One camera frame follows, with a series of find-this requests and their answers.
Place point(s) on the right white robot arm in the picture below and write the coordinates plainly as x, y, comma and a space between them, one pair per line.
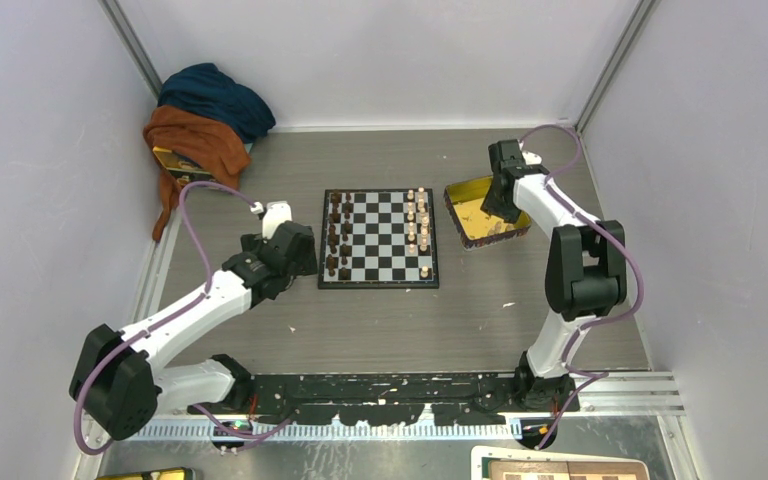
585, 276

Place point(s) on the gold tin lid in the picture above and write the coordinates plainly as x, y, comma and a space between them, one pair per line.
177, 473

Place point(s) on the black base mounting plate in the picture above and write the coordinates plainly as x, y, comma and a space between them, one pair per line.
461, 398

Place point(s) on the black and white chessboard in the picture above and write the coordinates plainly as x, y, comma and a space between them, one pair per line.
380, 257

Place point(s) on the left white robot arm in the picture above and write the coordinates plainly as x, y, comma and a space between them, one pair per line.
123, 378

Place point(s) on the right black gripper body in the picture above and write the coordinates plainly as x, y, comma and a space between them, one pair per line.
499, 207

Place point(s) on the orange cloth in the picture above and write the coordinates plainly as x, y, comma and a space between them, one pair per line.
210, 144

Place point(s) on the dark wooden chess pieces row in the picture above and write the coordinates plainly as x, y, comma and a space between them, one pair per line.
338, 234

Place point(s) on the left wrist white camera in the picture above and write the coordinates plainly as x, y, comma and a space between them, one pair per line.
275, 214

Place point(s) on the gold tin box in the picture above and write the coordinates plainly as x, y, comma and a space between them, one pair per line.
476, 228

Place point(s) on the yellow patterned box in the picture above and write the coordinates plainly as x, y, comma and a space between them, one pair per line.
178, 169

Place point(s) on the dark blue cloth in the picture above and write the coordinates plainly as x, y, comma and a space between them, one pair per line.
204, 90

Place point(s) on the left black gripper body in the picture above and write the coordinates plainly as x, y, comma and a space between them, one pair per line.
306, 267

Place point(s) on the wooden board corner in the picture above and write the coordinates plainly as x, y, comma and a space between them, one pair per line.
511, 464

